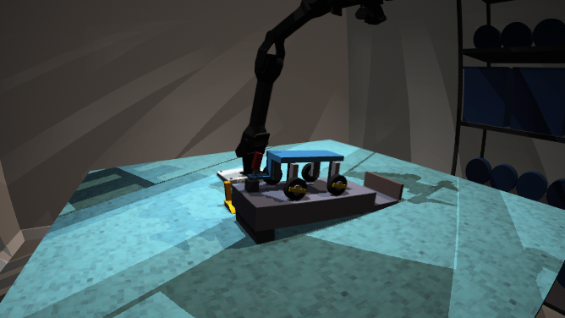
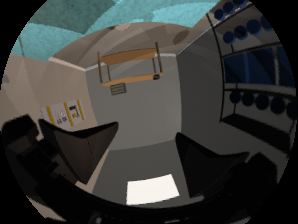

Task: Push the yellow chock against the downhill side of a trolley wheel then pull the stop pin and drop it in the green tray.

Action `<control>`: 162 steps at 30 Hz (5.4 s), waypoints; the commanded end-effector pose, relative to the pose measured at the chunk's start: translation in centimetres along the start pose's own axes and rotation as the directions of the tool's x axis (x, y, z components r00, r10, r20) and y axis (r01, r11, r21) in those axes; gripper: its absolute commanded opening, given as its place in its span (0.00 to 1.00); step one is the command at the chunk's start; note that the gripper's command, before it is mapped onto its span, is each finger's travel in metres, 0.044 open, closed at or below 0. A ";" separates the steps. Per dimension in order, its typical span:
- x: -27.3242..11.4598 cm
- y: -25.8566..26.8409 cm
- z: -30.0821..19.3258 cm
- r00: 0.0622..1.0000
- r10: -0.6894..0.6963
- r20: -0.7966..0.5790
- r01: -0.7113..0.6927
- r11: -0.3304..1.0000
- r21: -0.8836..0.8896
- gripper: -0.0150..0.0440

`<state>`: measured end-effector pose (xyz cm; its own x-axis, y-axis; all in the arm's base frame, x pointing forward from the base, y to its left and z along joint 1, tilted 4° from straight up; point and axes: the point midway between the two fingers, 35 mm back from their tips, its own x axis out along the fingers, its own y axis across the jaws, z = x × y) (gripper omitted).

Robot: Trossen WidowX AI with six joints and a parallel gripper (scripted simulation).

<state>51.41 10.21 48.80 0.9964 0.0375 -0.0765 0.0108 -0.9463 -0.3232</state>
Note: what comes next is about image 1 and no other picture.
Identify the dark grey ramp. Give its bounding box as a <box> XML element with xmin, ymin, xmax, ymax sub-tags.
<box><xmin>231</xmin><ymin>171</ymin><xmax>403</xmax><ymax>244</ymax></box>

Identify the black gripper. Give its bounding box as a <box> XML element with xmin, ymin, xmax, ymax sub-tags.
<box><xmin>346</xmin><ymin>0</ymin><xmax>378</xmax><ymax>6</ymax></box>

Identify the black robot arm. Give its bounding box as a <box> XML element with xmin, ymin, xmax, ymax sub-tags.
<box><xmin>235</xmin><ymin>0</ymin><xmax>387</xmax><ymax>177</ymax></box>

